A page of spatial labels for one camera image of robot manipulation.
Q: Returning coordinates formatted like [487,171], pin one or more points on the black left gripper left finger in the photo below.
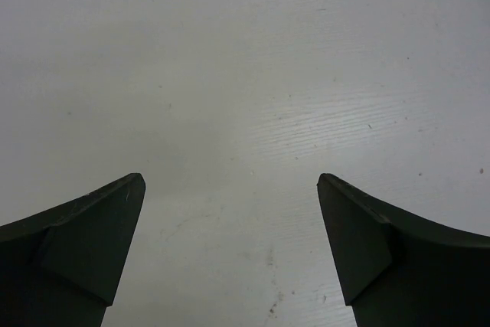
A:
[62,266]

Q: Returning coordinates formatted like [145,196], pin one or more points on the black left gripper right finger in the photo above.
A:
[396,268]

